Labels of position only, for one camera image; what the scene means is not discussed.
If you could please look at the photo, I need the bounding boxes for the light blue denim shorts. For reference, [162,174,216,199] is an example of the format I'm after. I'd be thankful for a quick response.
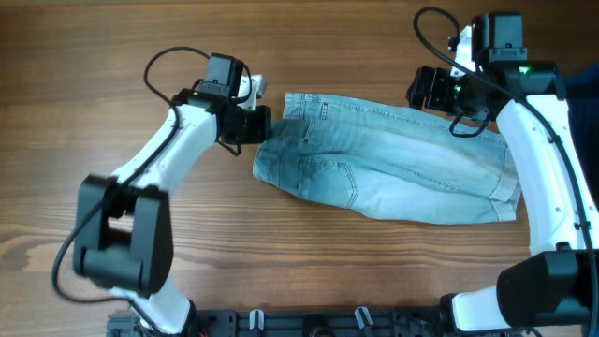
[253,93,521,225]

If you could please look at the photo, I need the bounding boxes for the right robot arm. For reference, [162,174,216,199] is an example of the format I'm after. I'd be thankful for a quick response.
[406,12,598,336]

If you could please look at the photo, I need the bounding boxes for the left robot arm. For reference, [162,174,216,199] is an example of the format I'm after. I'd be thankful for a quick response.
[61,53,271,336]

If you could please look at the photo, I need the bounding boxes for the dark blue clothes pile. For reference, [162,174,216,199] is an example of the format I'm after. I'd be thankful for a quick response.
[565,63,598,206]

